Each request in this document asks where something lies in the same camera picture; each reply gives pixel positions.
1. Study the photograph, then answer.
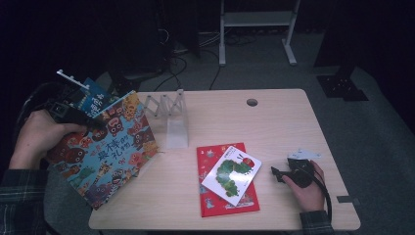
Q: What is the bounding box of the person's left hand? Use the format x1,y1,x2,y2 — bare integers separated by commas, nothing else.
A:
8,108,88,171

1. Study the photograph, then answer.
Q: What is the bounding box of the light blue animal picture book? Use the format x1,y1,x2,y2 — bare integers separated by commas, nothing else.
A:
45,90,161,212

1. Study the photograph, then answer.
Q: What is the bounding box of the person's right hand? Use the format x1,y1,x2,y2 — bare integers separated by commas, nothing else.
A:
281,160,328,214

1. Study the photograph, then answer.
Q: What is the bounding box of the dark blue monster picture book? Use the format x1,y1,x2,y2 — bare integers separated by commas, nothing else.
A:
72,76,120,119

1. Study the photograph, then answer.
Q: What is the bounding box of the white metal stand frame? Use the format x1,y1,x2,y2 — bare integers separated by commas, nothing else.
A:
218,0,301,68

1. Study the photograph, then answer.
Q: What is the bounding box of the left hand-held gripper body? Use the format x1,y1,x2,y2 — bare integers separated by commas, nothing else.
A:
41,68,92,127

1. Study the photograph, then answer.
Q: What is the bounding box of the red picture book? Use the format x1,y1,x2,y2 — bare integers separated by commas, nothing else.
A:
196,142,261,218

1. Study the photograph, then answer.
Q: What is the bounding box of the clear acrylic expandable book rack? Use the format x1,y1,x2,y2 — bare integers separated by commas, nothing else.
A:
143,88,191,150

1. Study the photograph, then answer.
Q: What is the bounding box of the grey tape strip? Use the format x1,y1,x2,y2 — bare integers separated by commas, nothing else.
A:
336,195,362,207

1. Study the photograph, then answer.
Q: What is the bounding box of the white caterpillar board book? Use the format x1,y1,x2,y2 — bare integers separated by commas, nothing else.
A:
201,145,263,208

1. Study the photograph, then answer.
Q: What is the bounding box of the black floor cable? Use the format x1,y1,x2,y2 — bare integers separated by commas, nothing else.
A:
208,48,223,91
153,55,189,93

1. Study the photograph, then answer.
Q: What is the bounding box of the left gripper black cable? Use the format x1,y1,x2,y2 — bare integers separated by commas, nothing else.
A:
14,80,71,138

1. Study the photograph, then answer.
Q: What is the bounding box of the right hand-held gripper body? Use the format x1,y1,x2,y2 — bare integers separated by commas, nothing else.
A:
283,148,322,189

